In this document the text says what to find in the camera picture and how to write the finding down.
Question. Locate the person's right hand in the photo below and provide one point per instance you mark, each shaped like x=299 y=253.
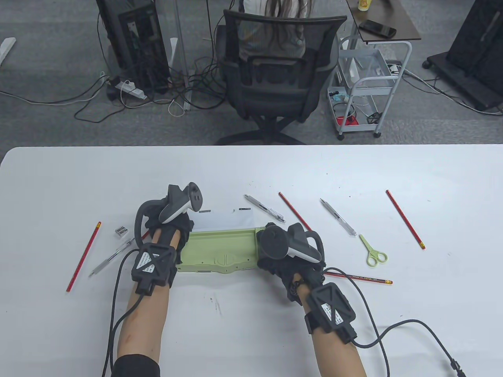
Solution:
x=279 y=271

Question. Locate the person's left hand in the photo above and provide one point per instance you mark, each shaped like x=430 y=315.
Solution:
x=184 y=226

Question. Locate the grey white hand controller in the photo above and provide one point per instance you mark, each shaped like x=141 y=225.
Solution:
x=275 y=243
x=178 y=206

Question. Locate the green multifunction pencil case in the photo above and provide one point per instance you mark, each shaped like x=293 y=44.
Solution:
x=220 y=247

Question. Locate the small metal pencil sharpener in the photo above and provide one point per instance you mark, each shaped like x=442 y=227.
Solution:
x=122 y=232

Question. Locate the clear plastic ballpoint pen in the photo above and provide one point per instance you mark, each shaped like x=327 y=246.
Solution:
x=338 y=217
x=264 y=208
x=103 y=266

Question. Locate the person's left forearm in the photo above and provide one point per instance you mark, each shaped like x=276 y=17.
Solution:
x=141 y=326

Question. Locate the person's right forearm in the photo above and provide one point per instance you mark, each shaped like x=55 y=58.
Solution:
x=338 y=353

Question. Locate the red wooden pencil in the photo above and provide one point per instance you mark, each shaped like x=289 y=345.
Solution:
x=405 y=220
x=292 y=208
x=365 y=279
x=145 y=235
x=83 y=257

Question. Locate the small green scissors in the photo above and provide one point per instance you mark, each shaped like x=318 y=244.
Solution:
x=365 y=243

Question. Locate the white power strip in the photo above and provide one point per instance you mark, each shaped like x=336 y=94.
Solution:
x=131 y=89

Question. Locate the black mesh office chair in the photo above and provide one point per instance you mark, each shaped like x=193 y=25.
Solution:
x=275 y=94

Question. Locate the small red object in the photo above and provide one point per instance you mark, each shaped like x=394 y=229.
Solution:
x=347 y=121

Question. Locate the black computer tower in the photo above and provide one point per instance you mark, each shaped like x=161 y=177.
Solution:
x=137 y=47

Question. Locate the white utility cart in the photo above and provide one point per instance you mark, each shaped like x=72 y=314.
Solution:
x=369 y=81

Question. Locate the white power adapter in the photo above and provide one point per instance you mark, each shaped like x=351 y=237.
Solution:
x=394 y=69

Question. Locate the white flat bar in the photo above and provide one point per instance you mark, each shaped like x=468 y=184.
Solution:
x=7 y=47

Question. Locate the black smartphone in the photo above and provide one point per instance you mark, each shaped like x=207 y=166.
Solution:
x=377 y=28

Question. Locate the brown side table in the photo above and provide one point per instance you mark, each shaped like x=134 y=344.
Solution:
x=393 y=15

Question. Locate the yellow cup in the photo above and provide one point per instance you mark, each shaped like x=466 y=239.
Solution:
x=364 y=4

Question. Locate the black wheeled stand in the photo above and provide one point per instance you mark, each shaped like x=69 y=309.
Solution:
x=475 y=47

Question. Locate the black left wrist camera module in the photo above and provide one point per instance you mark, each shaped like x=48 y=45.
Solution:
x=151 y=263

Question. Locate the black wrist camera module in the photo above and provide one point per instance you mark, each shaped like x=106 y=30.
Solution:
x=330 y=310
x=151 y=263

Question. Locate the black right wrist camera module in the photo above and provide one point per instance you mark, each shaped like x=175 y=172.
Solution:
x=330 y=310

